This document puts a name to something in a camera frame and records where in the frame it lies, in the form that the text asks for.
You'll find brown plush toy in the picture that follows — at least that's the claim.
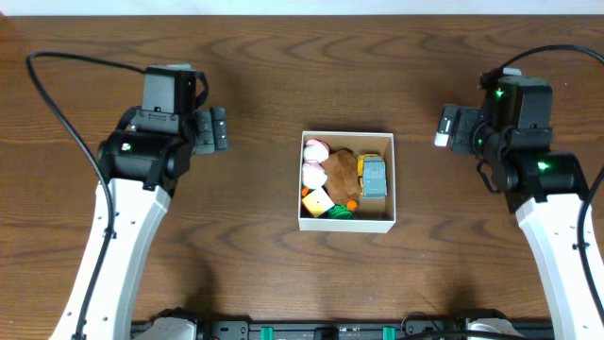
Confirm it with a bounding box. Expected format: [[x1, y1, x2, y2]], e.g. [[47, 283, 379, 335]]
[[322, 149, 361, 205]]

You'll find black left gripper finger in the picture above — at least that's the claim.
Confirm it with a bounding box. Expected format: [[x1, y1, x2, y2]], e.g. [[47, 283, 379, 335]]
[[210, 107, 228, 151], [193, 110, 215, 155]]

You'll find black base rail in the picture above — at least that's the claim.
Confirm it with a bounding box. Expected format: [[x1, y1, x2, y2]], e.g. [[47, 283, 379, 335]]
[[129, 306, 556, 340]]

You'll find yellow grey toy truck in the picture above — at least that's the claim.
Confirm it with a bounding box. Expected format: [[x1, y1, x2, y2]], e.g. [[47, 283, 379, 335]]
[[357, 153, 387, 198]]

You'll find pink white duck toy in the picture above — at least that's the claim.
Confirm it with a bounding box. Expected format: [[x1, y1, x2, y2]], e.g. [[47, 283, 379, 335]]
[[301, 139, 329, 190]]

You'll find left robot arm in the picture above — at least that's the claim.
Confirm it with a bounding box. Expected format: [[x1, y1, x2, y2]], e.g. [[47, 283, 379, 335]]
[[52, 106, 228, 339]]

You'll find white cardboard box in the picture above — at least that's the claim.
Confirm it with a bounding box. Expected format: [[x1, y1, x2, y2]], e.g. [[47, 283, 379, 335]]
[[298, 131, 396, 233]]

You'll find multicolour puzzle cube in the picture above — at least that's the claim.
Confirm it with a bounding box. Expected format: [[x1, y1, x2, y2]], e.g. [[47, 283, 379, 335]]
[[301, 187, 335, 217]]

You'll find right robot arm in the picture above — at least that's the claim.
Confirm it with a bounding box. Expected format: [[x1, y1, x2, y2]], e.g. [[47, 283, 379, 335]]
[[434, 104, 603, 339]]

